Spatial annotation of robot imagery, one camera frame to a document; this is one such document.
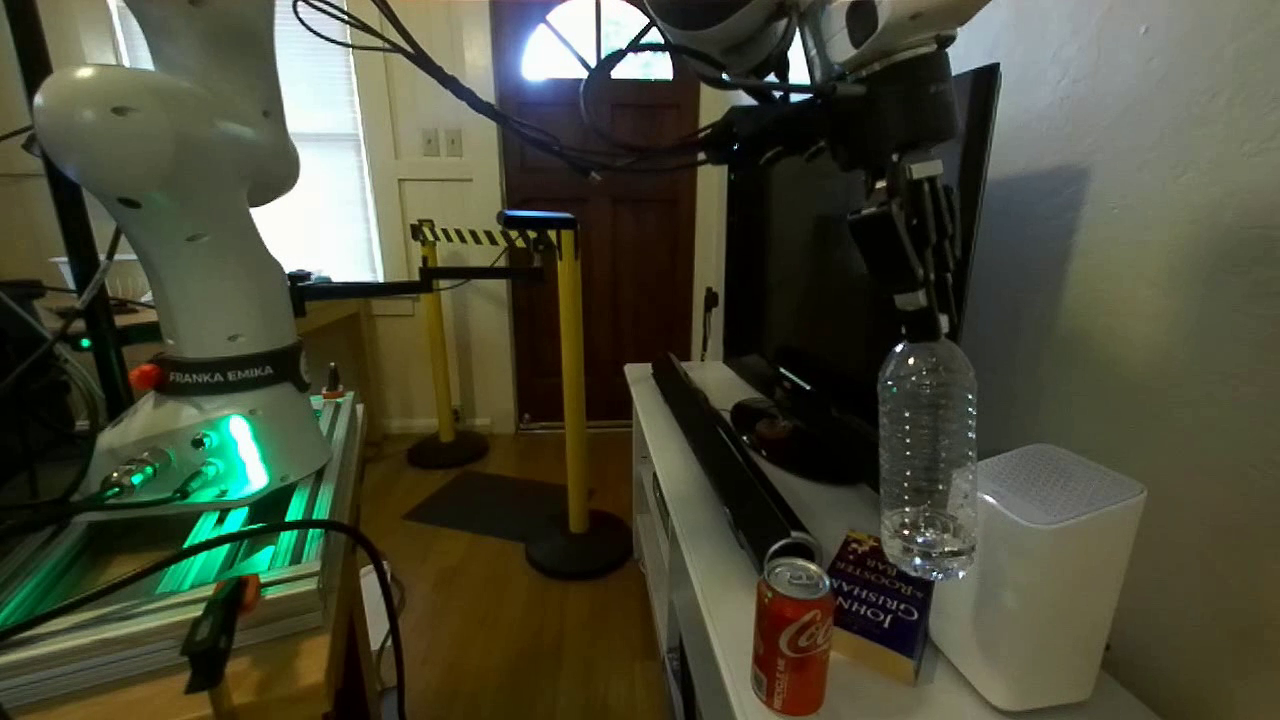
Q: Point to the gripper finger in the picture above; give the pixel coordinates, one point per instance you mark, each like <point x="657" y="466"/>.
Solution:
<point x="938" y="240"/>
<point x="885" y="250"/>

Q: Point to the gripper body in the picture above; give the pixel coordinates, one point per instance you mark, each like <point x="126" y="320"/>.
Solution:
<point x="895" y="110"/>

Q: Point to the clear plastic water bottle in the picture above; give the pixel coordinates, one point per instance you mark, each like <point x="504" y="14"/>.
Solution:
<point x="928" y="450"/>

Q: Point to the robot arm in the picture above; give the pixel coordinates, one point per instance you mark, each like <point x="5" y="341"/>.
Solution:
<point x="200" y="250"/>

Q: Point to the black television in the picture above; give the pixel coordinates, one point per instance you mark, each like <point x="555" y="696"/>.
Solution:
<point x="800" y="290"/>

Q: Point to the black soundbar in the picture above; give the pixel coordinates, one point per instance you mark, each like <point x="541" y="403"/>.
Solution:
<point x="725" y="460"/>

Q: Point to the brown wooden door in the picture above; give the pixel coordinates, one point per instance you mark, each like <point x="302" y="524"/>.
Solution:
<point x="610" y="250"/>

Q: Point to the white box speaker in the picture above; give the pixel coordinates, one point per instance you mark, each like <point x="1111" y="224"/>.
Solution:
<point x="1040" y="580"/>

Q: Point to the blue paperback book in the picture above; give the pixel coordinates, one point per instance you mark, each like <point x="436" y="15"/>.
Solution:
<point x="885" y="610"/>

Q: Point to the red soda can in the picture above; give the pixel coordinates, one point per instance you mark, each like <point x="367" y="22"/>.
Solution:
<point x="792" y="640"/>

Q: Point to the yellow black barrier belt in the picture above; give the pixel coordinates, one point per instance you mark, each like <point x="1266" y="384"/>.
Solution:
<point x="470" y="236"/>

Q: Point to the dark door mat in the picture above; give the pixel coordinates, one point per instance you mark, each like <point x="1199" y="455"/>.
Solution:
<point x="490" y="505"/>

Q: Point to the window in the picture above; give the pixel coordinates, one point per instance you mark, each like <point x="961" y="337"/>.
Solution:
<point x="320" y="200"/>

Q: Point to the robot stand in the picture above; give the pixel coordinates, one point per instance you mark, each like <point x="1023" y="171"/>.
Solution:
<point x="290" y="560"/>

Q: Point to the red emergency stop button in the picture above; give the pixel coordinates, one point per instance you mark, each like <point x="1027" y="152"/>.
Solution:
<point x="145" y="377"/>

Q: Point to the white basket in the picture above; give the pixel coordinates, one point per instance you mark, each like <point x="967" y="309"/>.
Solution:
<point x="120" y="275"/>

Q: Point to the orange black clamp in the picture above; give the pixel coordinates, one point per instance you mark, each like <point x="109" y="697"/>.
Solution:
<point x="218" y="630"/>

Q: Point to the black stand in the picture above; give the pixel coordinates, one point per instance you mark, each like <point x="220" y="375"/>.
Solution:
<point x="75" y="230"/>

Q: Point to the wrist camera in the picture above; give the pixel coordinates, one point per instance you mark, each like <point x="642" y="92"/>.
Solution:
<point x="775" y="130"/>

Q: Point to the yellow stanchion post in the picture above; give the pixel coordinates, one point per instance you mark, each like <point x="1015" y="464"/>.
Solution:
<point x="438" y="350"/>
<point x="573" y="400"/>

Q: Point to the light switch plate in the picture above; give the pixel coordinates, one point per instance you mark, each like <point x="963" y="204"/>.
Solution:
<point x="454" y="142"/>
<point x="430" y="142"/>

